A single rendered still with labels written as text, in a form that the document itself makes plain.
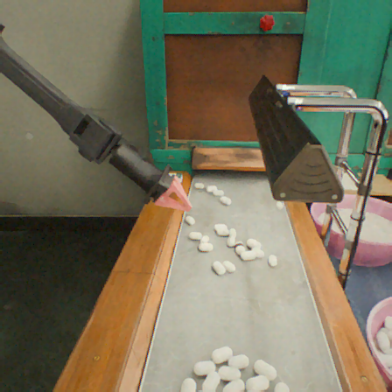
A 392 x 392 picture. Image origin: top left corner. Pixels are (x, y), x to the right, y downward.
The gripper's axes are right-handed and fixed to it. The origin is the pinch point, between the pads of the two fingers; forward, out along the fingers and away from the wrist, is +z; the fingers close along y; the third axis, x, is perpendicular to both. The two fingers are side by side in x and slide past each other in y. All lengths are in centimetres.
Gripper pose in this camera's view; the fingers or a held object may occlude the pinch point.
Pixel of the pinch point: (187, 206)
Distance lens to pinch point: 76.0
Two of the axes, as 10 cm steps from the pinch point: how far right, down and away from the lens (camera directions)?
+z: 7.7, 6.1, 2.0
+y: 1.1, -4.2, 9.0
